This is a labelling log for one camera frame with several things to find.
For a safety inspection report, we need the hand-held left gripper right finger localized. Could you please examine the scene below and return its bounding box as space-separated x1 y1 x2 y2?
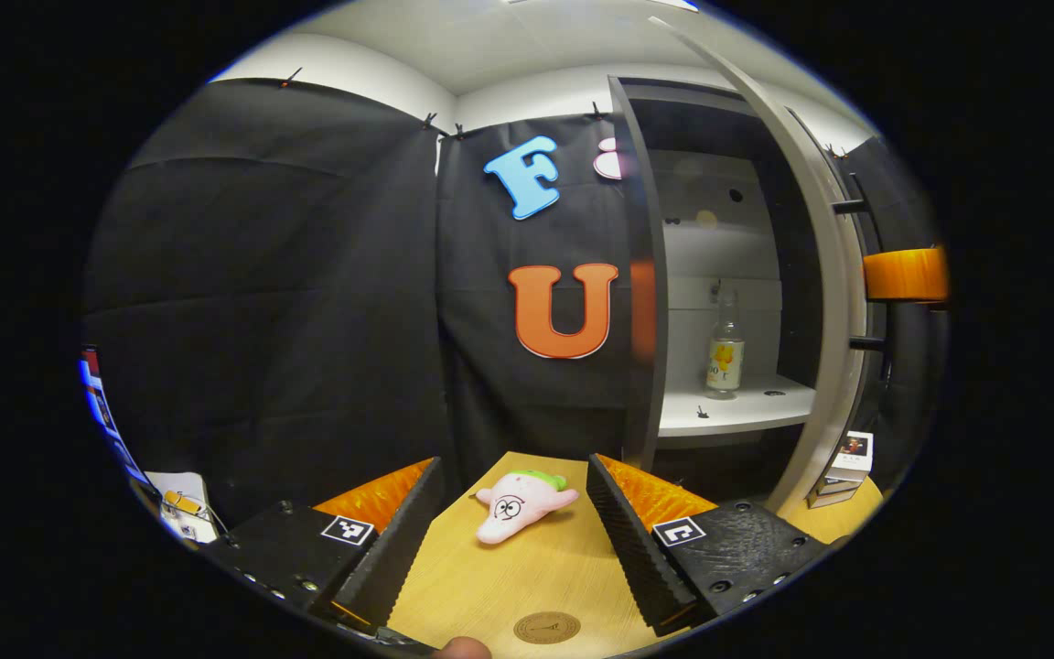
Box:
586 453 830 639

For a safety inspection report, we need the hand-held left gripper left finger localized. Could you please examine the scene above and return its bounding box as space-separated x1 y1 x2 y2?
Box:
207 456 446 632

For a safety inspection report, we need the beige cabinet door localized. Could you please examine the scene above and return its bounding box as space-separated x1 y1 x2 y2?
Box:
646 16 894 518

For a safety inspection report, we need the black cabinet door handle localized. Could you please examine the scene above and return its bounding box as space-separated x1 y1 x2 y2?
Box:
831 172 890 385

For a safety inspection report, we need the round brown coaster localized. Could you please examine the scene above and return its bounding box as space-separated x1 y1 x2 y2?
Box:
513 610 582 645

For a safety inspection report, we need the clear bottle with yellow label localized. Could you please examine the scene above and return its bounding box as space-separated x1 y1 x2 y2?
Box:
705 288 746 401

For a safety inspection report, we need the pink star plush toy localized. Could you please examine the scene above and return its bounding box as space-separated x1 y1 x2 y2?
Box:
475 470 580 546

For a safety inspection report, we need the small white photo box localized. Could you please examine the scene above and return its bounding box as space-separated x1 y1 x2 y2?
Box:
806 430 876 509

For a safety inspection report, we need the black backdrop cloth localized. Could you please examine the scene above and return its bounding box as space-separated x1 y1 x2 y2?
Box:
83 78 949 541

